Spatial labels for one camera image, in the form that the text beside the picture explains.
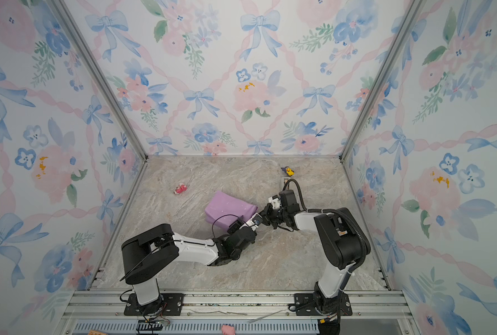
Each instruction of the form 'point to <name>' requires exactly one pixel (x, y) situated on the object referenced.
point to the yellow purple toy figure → (288, 171)
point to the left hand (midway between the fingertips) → (248, 221)
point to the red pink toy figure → (181, 188)
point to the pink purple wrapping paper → (222, 205)
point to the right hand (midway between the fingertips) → (252, 215)
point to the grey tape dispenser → (285, 179)
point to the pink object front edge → (228, 330)
